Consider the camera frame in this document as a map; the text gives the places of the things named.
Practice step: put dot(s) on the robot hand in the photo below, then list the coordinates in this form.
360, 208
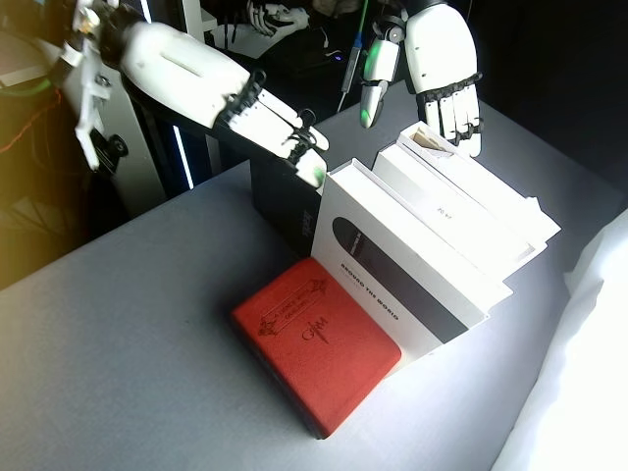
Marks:
186, 73
441, 49

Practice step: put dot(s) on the white FASHIONINDIA book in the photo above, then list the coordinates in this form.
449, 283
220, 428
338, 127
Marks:
490, 193

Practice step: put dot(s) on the black book with white label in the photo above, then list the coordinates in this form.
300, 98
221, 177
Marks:
458, 252

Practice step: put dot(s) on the white book with black stripe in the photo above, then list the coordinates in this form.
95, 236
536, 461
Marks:
373, 275

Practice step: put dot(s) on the red embossed book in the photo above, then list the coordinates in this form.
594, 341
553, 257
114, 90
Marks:
314, 338

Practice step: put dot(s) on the grey stick device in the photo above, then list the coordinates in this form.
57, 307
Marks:
351, 68

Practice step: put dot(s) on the spare white robotic hand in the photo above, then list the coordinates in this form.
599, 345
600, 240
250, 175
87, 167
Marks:
275, 17

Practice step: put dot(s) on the white cloth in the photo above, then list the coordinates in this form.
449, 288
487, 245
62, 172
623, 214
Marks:
579, 368

